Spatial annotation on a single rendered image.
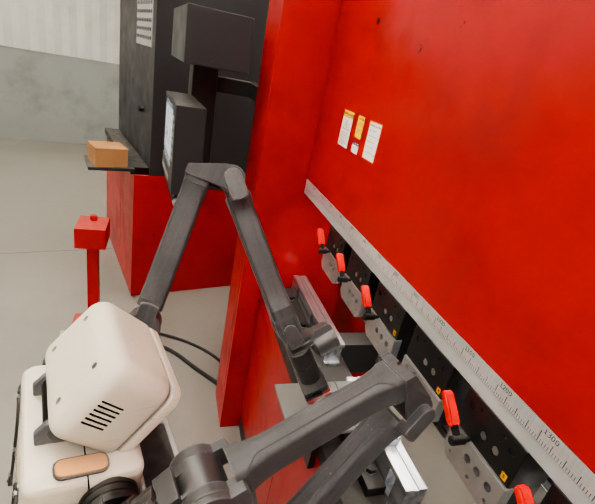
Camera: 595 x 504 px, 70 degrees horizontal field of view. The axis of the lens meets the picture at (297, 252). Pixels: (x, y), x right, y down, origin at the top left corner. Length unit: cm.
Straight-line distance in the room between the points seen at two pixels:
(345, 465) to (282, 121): 126
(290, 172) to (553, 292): 123
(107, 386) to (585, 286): 69
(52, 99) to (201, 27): 613
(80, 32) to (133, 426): 723
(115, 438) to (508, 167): 78
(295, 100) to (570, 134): 114
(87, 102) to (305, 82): 633
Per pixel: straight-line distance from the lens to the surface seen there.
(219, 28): 180
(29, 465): 78
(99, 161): 302
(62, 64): 774
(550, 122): 80
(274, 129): 171
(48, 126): 787
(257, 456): 70
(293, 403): 121
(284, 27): 169
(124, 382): 69
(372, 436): 83
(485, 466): 90
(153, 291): 97
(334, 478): 85
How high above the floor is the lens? 183
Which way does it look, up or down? 24 degrees down
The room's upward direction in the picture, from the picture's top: 12 degrees clockwise
